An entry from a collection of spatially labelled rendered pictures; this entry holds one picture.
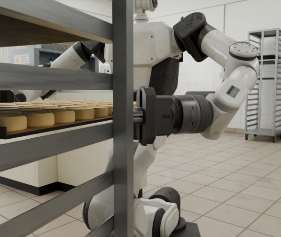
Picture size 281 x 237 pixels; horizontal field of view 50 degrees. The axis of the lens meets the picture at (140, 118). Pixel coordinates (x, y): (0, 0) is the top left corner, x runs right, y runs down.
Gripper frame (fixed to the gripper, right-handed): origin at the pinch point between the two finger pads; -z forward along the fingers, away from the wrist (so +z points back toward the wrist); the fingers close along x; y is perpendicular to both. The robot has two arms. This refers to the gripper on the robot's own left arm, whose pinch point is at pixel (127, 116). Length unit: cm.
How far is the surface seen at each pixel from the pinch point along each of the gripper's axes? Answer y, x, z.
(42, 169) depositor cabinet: -192, -57, -6
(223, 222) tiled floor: -98, -80, 100
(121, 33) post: 6.7, 15.6, -3.3
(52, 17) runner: 16.9, 15.1, -16.2
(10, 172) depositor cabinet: -220, -65, -31
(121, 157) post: 6.6, -7.0, -3.3
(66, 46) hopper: -214, 44, 18
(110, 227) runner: 6.0, -20.5, -5.5
